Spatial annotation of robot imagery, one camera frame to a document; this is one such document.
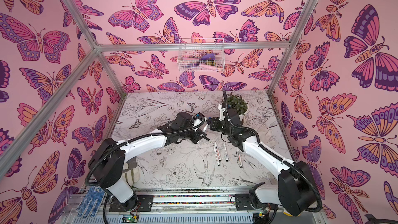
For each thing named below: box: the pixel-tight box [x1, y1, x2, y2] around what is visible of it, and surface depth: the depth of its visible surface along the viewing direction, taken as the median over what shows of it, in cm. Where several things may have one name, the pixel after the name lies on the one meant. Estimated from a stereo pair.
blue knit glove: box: [75, 185, 106, 220], surface depth 76 cm
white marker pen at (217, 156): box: [212, 141, 222, 167], surface depth 90 cm
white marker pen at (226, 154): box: [223, 141, 229, 162], surface depth 90 cm
